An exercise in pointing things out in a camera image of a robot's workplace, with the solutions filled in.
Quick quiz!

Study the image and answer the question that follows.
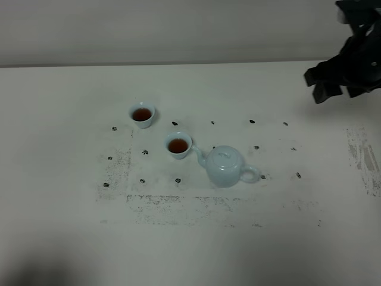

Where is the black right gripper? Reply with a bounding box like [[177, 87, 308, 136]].
[[304, 41, 380, 104]]

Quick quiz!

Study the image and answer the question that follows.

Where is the light blue porcelain teapot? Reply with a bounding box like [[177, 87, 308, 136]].
[[191, 145, 261, 188]]

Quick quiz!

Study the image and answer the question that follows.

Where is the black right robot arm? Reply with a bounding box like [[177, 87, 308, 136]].
[[304, 0, 380, 104]]

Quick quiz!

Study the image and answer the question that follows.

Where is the near light blue teacup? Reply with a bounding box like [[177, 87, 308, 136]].
[[164, 131, 192, 160]]

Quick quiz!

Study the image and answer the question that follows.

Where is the light blue teacup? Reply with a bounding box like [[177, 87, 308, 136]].
[[129, 102, 155, 129], [164, 131, 192, 160]]

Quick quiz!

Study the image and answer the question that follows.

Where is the far light blue teacup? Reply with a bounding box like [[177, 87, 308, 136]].
[[129, 102, 155, 129]]

